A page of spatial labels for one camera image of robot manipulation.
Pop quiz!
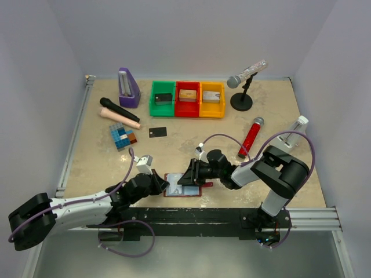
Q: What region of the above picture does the purple metronome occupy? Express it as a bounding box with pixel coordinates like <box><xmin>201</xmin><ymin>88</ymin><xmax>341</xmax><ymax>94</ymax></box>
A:
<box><xmin>118</xmin><ymin>67</ymin><xmax>141</xmax><ymax>108</ymax></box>

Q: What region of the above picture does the yellow plastic bin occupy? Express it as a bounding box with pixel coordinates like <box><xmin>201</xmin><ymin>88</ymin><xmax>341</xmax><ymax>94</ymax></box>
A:
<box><xmin>199</xmin><ymin>82</ymin><xmax>225</xmax><ymax>119</ymax></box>

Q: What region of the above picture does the white metronome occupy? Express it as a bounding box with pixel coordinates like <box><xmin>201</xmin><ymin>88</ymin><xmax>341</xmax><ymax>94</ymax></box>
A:
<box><xmin>271</xmin><ymin>115</ymin><xmax>309</xmax><ymax>153</ymax></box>

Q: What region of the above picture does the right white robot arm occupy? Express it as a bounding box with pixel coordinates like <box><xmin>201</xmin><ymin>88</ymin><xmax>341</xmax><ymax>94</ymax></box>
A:
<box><xmin>177</xmin><ymin>146</ymin><xmax>310</xmax><ymax>217</ymax></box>

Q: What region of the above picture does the silver credit card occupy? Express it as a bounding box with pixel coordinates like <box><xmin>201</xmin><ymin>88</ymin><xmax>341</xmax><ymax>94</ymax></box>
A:
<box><xmin>166</xmin><ymin>173</ymin><xmax>183</xmax><ymax>196</ymax></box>

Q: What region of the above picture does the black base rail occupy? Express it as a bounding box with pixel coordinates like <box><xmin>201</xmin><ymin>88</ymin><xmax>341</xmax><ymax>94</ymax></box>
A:
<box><xmin>86</xmin><ymin>207</ymin><xmax>293</xmax><ymax>242</ymax></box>

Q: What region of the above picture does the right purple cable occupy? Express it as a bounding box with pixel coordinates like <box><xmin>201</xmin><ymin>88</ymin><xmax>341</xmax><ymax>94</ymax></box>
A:
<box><xmin>199</xmin><ymin>130</ymin><xmax>316</xmax><ymax>209</ymax></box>

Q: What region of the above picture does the blue building block stack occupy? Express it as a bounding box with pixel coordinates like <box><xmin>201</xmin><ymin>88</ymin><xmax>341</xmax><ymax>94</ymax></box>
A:
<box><xmin>109</xmin><ymin>123</ymin><xmax>137</xmax><ymax>151</ymax></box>

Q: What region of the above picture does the black microphone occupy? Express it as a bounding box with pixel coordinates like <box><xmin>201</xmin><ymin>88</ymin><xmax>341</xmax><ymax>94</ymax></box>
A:
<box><xmin>100</xmin><ymin>97</ymin><xmax>140</xmax><ymax>123</ymax></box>

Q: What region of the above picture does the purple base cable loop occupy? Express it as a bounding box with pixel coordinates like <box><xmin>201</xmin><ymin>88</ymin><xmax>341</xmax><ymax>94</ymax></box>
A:
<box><xmin>97</xmin><ymin>215</ymin><xmax>157</xmax><ymax>257</ymax></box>

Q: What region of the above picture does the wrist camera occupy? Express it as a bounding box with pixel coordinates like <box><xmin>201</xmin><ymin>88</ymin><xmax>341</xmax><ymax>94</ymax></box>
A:
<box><xmin>134</xmin><ymin>155</ymin><xmax>153</xmax><ymax>174</ymax></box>
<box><xmin>194</xmin><ymin>142</ymin><xmax>205</xmax><ymax>160</ymax></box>

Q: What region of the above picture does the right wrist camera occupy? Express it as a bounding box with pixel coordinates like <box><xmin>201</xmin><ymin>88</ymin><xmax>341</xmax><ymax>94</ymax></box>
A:
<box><xmin>194</xmin><ymin>142</ymin><xmax>205</xmax><ymax>160</ymax></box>

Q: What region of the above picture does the red glitter microphone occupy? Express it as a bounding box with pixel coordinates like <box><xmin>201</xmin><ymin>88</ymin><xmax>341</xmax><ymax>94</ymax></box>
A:
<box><xmin>238</xmin><ymin>117</ymin><xmax>264</xmax><ymax>159</ymax></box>

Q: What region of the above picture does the red leather card holder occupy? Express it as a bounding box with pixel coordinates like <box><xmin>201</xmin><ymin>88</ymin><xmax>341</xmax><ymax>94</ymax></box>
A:
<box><xmin>163</xmin><ymin>173</ymin><xmax>213</xmax><ymax>197</ymax></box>

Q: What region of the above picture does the green plastic bin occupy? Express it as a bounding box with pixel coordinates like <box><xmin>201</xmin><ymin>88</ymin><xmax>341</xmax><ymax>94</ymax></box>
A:
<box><xmin>149</xmin><ymin>81</ymin><xmax>176</xmax><ymax>117</ymax></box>

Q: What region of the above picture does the black credit card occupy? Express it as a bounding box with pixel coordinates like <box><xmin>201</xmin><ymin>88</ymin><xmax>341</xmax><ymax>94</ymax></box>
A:
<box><xmin>148</xmin><ymin>127</ymin><xmax>167</xmax><ymax>138</ymax></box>

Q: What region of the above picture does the pink microphone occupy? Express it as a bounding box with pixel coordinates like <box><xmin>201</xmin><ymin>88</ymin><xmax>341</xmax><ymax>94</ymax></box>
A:
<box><xmin>99</xmin><ymin>107</ymin><xmax>141</xmax><ymax>129</ymax></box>

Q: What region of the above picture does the silver card stack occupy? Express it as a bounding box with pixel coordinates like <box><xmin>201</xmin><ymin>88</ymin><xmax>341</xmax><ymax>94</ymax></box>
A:
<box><xmin>202</xmin><ymin>90</ymin><xmax>221</xmax><ymax>104</ymax></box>

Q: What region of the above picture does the red plastic bin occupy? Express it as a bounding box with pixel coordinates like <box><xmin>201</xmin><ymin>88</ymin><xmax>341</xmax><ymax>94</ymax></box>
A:
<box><xmin>174</xmin><ymin>81</ymin><xmax>200</xmax><ymax>118</ymax></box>

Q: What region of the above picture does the black card stack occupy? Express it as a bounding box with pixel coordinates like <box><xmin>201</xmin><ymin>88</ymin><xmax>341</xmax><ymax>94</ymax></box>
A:
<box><xmin>154</xmin><ymin>93</ymin><xmax>173</xmax><ymax>106</ymax></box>

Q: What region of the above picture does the silver glitter microphone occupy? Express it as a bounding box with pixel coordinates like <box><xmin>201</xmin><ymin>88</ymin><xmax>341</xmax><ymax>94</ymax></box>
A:
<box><xmin>227</xmin><ymin>60</ymin><xmax>268</xmax><ymax>89</ymax></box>

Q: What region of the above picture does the black microphone stand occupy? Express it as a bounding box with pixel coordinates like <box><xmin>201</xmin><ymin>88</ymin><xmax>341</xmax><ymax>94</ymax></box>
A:
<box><xmin>230</xmin><ymin>73</ymin><xmax>257</xmax><ymax>111</ymax></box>

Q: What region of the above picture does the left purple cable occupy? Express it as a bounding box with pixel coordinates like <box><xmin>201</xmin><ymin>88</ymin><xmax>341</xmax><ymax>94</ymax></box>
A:
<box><xmin>7</xmin><ymin>147</ymin><xmax>140</xmax><ymax>243</ymax></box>

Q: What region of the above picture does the gold card stack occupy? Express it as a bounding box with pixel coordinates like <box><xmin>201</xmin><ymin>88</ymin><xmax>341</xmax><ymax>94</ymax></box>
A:
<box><xmin>179</xmin><ymin>89</ymin><xmax>197</xmax><ymax>103</ymax></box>

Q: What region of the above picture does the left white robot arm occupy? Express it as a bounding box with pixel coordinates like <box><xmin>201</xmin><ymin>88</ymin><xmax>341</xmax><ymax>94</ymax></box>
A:
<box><xmin>8</xmin><ymin>170</ymin><xmax>169</xmax><ymax>251</ymax></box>

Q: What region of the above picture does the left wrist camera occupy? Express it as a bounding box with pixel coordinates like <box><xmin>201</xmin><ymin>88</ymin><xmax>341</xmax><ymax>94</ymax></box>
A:
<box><xmin>134</xmin><ymin>155</ymin><xmax>153</xmax><ymax>174</ymax></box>

